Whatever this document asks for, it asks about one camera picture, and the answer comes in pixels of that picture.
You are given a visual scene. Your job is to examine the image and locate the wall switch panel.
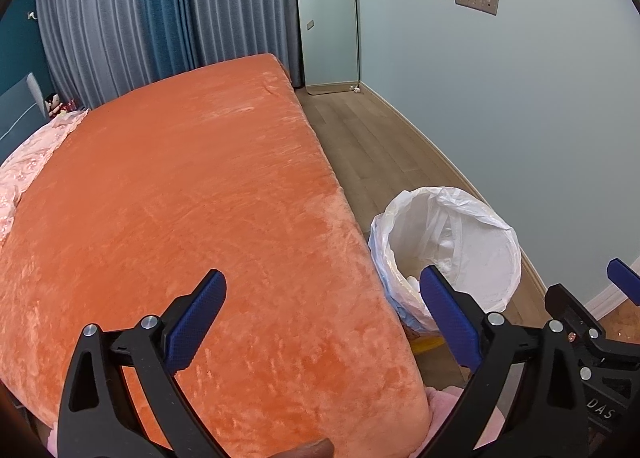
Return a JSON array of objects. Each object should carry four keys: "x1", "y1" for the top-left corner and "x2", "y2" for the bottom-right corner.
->
[{"x1": 455, "y1": 0, "x2": 500, "y2": 16}]

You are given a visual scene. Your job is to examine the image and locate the pink embroidered quilt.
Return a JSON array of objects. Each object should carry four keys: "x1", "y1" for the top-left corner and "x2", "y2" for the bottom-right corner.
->
[{"x1": 0, "y1": 110, "x2": 90, "y2": 243}]

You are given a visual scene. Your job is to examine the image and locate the bin with white liner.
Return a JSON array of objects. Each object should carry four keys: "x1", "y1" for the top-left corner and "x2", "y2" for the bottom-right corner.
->
[{"x1": 369, "y1": 186, "x2": 522, "y2": 335}]

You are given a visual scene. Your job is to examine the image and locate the orange plush blanket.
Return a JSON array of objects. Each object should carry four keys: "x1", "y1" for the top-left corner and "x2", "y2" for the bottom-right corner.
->
[{"x1": 0, "y1": 52, "x2": 433, "y2": 458}]

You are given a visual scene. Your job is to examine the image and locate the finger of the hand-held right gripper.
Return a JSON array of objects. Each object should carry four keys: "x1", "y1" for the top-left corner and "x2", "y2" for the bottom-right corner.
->
[
  {"x1": 545, "y1": 284, "x2": 640, "y2": 370},
  {"x1": 606, "y1": 258, "x2": 640, "y2": 309}
]

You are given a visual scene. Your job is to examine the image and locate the pink fleece garment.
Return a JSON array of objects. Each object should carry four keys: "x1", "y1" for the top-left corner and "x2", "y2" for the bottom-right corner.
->
[{"x1": 420, "y1": 385, "x2": 503, "y2": 458}]

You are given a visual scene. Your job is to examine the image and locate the teal curtain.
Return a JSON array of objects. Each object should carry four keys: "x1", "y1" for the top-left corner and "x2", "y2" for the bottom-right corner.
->
[{"x1": 137, "y1": 0, "x2": 195, "y2": 81}]

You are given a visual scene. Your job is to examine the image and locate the patterned round trash bin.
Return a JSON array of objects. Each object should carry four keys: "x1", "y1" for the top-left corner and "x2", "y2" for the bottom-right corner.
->
[{"x1": 369, "y1": 186, "x2": 522, "y2": 339}]

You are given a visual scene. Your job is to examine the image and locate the standing floor mirror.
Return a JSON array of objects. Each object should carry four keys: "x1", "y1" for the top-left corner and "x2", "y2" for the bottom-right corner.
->
[{"x1": 292, "y1": 0, "x2": 361, "y2": 96}]

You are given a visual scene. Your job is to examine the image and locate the person's left hand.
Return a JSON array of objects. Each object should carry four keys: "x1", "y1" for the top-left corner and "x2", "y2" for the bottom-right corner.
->
[{"x1": 277, "y1": 439, "x2": 335, "y2": 458}]

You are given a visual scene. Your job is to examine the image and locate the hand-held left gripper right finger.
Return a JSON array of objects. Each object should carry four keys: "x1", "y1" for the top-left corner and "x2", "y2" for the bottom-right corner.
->
[{"x1": 419, "y1": 265, "x2": 593, "y2": 458}]

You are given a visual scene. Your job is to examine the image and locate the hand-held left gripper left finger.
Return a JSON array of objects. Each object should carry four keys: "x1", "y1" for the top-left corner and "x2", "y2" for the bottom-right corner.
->
[{"x1": 56, "y1": 268, "x2": 227, "y2": 458}]

